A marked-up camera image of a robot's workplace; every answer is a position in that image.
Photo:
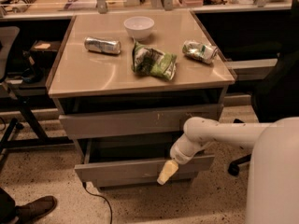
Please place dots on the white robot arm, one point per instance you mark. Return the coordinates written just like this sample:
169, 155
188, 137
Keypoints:
273, 184

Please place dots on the green chip bag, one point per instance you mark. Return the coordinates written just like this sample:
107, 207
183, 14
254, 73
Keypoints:
152, 62

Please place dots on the black box under desk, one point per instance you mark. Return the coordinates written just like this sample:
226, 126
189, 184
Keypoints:
45, 51

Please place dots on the white bowl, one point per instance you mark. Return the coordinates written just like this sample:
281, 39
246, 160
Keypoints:
139, 27

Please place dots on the silver soda can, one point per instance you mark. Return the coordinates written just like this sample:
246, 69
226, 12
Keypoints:
102, 45

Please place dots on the grey office chair left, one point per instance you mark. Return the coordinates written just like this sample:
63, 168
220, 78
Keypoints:
7, 38

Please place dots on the grey top drawer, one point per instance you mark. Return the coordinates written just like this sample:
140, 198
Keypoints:
137, 121

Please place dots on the black office chair right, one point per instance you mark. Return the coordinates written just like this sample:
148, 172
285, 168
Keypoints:
277, 96

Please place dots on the beige top drawer cabinet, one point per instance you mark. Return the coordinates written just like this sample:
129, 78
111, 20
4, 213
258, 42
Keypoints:
124, 102

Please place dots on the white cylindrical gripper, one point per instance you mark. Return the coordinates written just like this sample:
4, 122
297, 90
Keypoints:
180, 155

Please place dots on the brown shoe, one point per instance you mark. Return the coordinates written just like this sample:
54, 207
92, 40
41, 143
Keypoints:
35, 209

